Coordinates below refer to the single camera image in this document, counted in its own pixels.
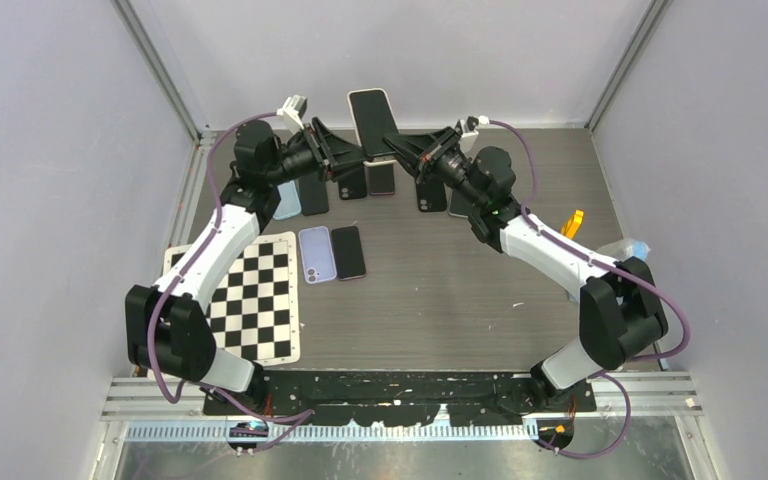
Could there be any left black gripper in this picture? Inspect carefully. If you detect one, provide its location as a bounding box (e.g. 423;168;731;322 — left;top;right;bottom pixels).
266;119;374;187

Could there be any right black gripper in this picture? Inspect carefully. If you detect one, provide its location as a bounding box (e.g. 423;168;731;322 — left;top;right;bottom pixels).
381;128;485;210

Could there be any black camera-hole case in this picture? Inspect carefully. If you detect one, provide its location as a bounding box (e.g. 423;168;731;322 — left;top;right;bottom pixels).
337;167;368;200

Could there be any phone with pink case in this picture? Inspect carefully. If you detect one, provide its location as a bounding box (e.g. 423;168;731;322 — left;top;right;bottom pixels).
347;88;398;167

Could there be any light blue case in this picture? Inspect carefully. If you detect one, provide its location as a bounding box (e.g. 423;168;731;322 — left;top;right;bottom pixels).
273;181;302;220

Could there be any bare phone silver edge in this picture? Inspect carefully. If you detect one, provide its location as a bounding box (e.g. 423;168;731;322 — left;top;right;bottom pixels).
448;190;472;218

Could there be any phone with lilac case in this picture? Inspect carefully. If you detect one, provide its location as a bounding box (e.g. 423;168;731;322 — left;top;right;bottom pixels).
331;226;367;281

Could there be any lilac case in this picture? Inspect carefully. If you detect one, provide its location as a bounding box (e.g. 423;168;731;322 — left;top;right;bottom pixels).
298;226;337;285

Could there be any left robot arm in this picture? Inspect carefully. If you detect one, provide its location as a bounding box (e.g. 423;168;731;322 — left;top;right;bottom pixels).
124;114;367;414

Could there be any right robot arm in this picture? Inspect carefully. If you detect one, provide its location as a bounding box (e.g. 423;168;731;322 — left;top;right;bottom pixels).
383;127;669;411

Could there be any yellow plastic tool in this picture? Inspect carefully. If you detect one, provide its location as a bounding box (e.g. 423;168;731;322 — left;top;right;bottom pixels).
560;210;584;239

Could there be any checkerboard calibration mat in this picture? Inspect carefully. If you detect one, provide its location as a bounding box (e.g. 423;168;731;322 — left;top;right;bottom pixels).
147;231;302;381

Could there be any blue plastic bag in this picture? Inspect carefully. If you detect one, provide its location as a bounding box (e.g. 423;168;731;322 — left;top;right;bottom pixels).
566;237;652;305

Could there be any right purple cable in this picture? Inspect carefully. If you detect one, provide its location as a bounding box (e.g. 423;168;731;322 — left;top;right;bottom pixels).
486;119;693;461

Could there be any purple cable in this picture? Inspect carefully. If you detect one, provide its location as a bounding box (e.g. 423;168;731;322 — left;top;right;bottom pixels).
147;112;316;454
486;119;693;461

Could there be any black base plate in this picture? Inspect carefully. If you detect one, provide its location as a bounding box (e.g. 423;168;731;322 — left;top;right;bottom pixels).
203;370;597;427

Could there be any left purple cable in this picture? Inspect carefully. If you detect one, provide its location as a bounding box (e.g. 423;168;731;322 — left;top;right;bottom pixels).
147;112;316;454

